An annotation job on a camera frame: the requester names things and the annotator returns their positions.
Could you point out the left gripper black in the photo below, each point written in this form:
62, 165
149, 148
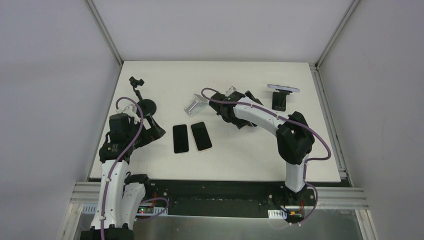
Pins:
154, 129

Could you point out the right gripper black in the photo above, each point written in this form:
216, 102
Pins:
214, 100

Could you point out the lavender phone black screen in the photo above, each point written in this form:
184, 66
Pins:
180, 139

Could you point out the black round-base phone stand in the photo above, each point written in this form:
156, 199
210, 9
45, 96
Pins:
148, 106

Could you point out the lavender phone seen edge-on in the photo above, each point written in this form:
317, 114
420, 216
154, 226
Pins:
283, 88

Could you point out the cream phone black screen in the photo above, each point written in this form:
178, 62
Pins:
201, 136

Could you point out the white folding phone stand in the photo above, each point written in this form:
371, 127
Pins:
196, 106

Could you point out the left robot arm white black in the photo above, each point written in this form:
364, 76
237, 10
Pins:
120, 191

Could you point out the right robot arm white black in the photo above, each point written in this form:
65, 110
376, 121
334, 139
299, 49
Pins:
294, 142

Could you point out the black folding phone stand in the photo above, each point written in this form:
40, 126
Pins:
279, 100

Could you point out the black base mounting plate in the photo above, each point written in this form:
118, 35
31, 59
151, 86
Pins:
234, 199

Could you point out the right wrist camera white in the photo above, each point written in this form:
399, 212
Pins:
229, 91

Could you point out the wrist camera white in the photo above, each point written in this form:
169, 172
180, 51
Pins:
131, 110
229, 91

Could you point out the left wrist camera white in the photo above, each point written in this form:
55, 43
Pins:
131, 110

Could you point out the left white cable duct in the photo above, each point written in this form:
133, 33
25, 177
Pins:
142, 211

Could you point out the white cable duct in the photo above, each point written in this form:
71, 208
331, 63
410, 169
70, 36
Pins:
142, 211
277, 214

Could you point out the right white cable duct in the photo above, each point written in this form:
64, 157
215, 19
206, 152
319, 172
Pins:
277, 214

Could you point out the orange connector with wires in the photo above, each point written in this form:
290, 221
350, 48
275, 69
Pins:
295, 218

